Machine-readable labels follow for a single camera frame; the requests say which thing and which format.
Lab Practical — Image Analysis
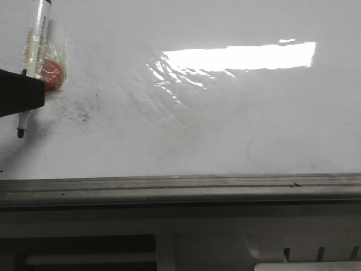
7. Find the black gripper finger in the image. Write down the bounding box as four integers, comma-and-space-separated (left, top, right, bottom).
0, 70, 45, 117

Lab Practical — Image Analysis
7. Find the red magnet taped to marker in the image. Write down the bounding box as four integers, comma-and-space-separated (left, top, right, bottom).
33, 39, 69, 91

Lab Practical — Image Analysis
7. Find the white black whiteboard marker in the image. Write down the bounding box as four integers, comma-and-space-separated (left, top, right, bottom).
16, 0, 53, 139

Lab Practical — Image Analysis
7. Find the grey cabinet below whiteboard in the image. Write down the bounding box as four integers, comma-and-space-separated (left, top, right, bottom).
1, 204, 360, 270

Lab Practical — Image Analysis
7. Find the white tray bottom right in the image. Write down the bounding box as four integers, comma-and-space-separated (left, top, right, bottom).
254, 261, 360, 271

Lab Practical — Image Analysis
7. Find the white whiteboard with aluminium frame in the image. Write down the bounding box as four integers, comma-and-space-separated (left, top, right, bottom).
1, 1, 360, 208

